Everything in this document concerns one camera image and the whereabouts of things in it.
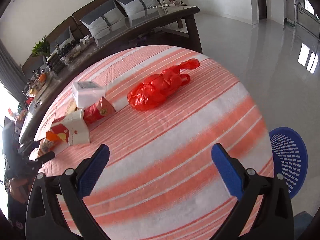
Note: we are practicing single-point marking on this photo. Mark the white red paper carton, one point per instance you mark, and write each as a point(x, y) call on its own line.
point(72, 128)

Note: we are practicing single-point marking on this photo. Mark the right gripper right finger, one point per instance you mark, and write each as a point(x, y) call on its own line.
point(263, 208)

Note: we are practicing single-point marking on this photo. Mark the dark wooden sofa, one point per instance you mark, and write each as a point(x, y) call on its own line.
point(70, 26)

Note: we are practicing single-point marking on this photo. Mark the green potted plant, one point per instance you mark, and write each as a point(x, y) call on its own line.
point(42, 48)

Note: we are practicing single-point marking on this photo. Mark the red plastic bag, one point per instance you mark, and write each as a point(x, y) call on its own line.
point(156, 88)

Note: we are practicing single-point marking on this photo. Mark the grey white cushion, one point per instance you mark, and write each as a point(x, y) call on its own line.
point(132, 7)
point(63, 39)
point(105, 22)

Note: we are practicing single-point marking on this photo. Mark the orange snack bag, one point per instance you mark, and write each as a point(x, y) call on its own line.
point(48, 143)

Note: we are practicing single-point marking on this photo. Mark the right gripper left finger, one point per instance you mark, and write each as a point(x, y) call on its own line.
point(45, 219)

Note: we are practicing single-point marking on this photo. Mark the orange fruit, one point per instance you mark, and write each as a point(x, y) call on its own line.
point(42, 77)

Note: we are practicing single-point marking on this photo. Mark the blue plastic basket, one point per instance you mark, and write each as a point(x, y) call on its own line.
point(290, 157)

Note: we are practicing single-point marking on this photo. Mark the red long snack wrapper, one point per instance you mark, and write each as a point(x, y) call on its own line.
point(97, 111)

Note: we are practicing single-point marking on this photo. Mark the dark wooden coffee table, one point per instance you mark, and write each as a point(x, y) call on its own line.
point(174, 26)

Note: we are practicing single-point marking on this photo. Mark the white plastic box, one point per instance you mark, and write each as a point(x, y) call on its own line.
point(86, 93)

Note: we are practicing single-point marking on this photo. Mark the orange striped tablecloth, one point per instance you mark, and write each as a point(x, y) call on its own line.
point(160, 181)

